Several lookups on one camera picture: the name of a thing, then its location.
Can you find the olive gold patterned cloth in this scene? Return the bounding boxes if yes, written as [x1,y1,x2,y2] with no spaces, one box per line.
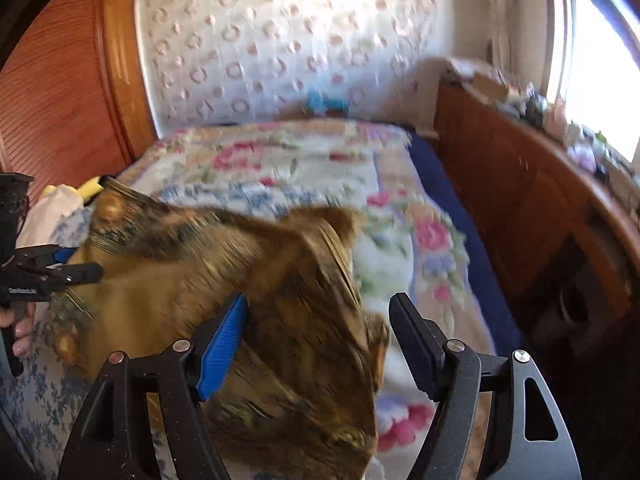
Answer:
[49,174,392,480]

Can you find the person's left hand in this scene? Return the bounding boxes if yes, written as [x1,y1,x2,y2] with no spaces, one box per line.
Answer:
[0,302,36,359]

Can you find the white folded cloth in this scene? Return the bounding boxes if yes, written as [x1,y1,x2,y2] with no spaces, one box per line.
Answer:
[16,184,84,248]

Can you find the yellow folded cloth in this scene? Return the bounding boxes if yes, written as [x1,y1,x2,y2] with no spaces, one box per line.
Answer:
[39,177,103,205]

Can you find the blue white floral bedsheet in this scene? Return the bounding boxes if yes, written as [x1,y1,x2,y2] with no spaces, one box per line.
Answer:
[1,182,390,479]

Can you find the navy blue bed cover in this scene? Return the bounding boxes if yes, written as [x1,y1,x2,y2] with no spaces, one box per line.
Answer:
[408,129,523,356]

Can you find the red brown wooden wardrobe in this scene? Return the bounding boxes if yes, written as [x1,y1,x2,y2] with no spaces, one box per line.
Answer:
[1,0,157,200]

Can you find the brown wooden side cabinet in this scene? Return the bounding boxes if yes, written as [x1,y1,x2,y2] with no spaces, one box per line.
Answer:
[434,82,639,356]

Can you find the pink floral fleece blanket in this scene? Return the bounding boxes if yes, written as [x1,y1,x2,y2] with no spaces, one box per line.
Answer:
[117,119,497,480]

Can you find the sheer pink circle curtain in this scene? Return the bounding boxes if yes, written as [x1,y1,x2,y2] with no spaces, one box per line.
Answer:
[139,0,436,131]

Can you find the teal blue toy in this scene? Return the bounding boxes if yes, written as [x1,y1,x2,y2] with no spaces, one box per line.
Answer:
[304,90,349,117]

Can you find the lilac tissue pack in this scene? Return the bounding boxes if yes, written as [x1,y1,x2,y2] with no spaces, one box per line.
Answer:
[567,143,598,174]

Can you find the pink bottle on cabinet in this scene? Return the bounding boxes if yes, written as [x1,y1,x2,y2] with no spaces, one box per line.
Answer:
[542,98,568,144]

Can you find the cardboard box on cabinet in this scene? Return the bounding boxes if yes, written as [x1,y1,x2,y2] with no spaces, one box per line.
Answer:
[472,72,520,104]

